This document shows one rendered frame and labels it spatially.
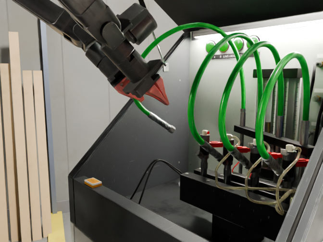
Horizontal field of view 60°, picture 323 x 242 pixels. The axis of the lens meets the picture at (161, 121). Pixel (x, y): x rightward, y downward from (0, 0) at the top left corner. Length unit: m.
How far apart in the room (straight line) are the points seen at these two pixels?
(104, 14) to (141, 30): 0.11
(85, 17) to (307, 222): 0.50
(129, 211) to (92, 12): 0.44
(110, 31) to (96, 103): 2.15
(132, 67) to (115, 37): 0.08
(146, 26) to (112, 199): 0.44
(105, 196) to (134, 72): 0.34
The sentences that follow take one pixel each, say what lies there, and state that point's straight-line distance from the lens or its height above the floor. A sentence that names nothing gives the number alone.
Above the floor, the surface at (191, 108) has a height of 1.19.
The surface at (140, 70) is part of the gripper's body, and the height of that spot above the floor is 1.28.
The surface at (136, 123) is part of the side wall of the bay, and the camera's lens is 1.03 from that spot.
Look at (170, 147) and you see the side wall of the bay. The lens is 1.17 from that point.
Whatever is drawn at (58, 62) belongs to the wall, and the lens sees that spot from 2.65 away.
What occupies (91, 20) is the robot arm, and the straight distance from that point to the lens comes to 0.54.
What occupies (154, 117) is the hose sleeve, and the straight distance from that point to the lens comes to 0.81.
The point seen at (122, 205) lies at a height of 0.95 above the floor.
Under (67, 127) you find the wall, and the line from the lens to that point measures 2.69.
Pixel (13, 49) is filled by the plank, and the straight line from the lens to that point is 2.49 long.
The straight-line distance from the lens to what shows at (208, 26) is 0.89.
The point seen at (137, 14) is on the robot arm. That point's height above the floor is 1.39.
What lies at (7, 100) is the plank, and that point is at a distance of 2.47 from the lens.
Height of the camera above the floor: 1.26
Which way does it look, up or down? 9 degrees down
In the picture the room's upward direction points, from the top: straight up
